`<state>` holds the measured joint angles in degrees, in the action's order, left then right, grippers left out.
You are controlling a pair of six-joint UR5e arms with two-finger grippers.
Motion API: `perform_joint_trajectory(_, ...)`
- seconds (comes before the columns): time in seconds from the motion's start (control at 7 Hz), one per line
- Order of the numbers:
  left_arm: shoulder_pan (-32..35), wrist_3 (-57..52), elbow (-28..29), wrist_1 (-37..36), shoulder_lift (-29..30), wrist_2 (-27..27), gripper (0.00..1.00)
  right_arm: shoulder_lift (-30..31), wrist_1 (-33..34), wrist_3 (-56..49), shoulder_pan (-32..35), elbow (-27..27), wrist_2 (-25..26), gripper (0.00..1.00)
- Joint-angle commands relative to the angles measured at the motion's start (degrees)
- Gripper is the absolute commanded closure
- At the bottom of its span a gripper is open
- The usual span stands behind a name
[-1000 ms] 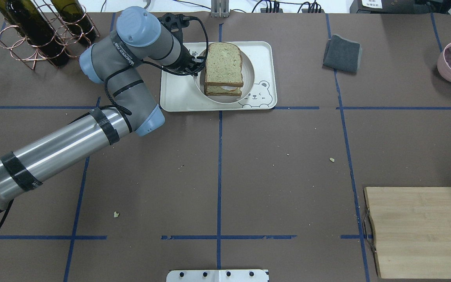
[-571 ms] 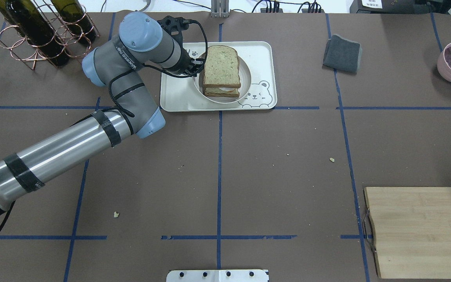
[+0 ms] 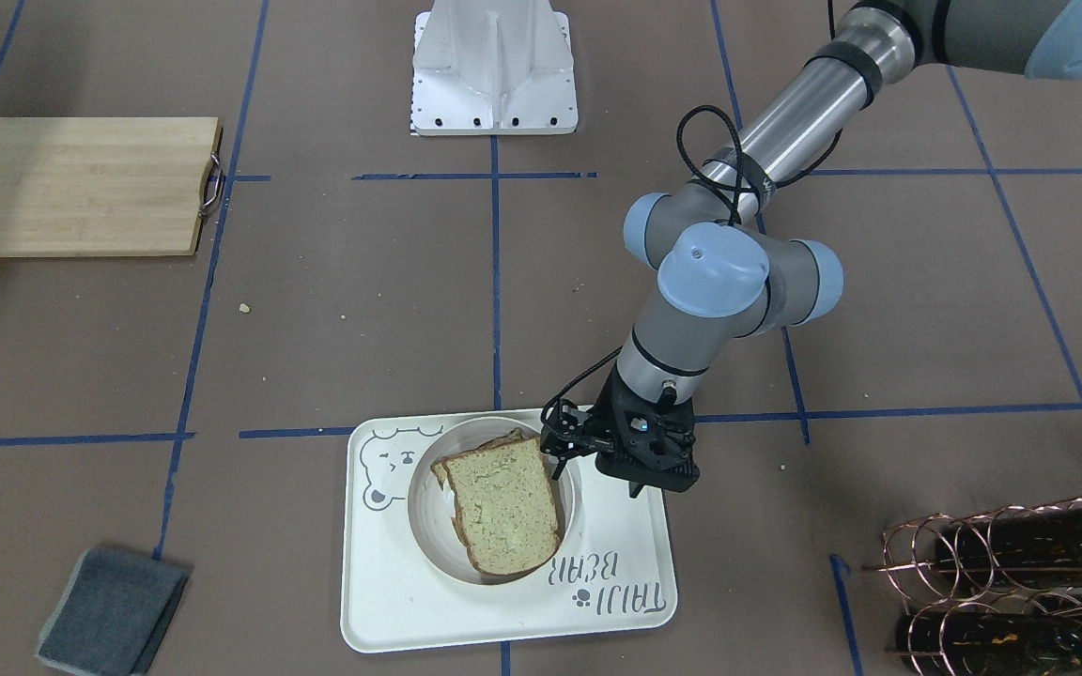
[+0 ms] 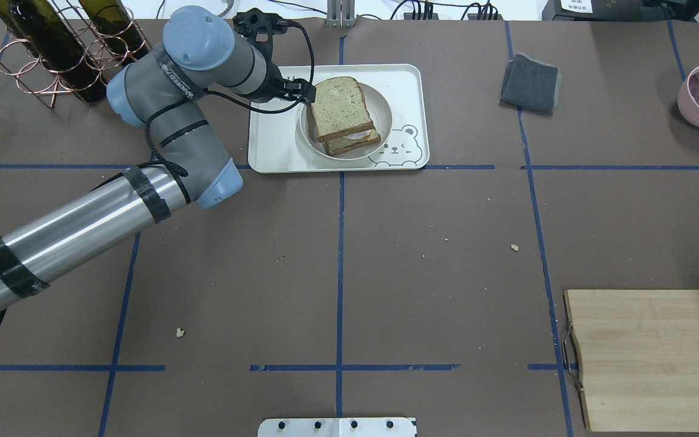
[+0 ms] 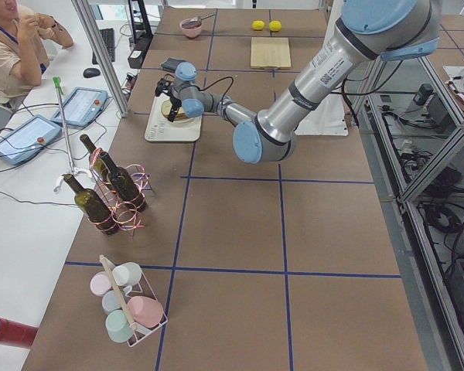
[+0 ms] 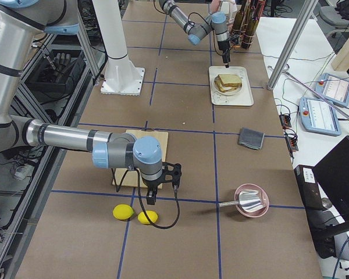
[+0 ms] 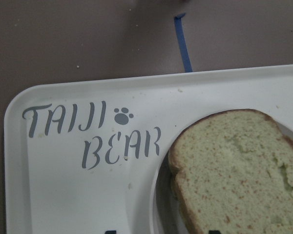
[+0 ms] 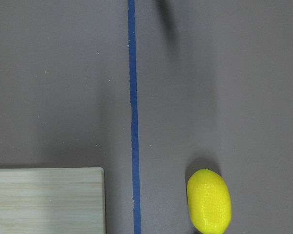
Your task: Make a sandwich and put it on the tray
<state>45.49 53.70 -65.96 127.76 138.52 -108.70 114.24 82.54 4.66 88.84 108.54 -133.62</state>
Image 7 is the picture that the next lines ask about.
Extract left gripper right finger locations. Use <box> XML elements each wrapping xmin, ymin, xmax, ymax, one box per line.
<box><xmin>209</xmin><ymin>230</ymin><xmax>221</xmax><ymax>234</ymax></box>

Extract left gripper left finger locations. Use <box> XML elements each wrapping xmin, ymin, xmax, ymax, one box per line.
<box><xmin>105</xmin><ymin>230</ymin><xmax>117</xmax><ymax>234</ymax></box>

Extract bread slice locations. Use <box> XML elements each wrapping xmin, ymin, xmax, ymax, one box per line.
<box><xmin>167</xmin><ymin>108</ymin><xmax>293</xmax><ymax>234</ymax></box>

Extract white bear tray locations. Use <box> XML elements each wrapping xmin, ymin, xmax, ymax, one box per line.
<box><xmin>4</xmin><ymin>65</ymin><xmax>293</xmax><ymax>234</ymax></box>

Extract blue tape lines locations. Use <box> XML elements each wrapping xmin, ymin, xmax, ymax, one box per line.
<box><xmin>174</xmin><ymin>13</ymin><xmax>193</xmax><ymax>73</ymax></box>

